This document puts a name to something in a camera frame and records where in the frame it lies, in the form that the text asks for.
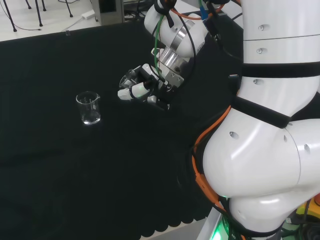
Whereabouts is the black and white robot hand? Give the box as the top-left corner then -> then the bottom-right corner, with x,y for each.
116,63 -> 176,107

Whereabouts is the small clear glass beaker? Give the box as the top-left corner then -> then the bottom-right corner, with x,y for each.
118,69 -> 138,89

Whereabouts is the large clear glass beaker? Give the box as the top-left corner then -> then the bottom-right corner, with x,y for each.
75,91 -> 102,126

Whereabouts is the grey metal cabinet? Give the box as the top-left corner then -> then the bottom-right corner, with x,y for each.
94,0 -> 125,26

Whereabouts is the black bench cloth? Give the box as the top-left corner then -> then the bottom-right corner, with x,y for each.
0,11 -> 245,238

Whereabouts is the white power strip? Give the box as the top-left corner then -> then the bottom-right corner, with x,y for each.
80,10 -> 98,20

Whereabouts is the black stand leg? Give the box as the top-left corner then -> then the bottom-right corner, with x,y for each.
24,0 -> 48,27
65,0 -> 75,19
0,0 -> 19,33

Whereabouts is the yellow stop button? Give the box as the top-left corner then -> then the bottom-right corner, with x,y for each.
294,193 -> 320,227

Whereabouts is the green cable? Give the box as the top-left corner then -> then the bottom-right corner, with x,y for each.
152,12 -> 166,76

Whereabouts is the orange cable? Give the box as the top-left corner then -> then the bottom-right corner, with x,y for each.
169,0 -> 235,217

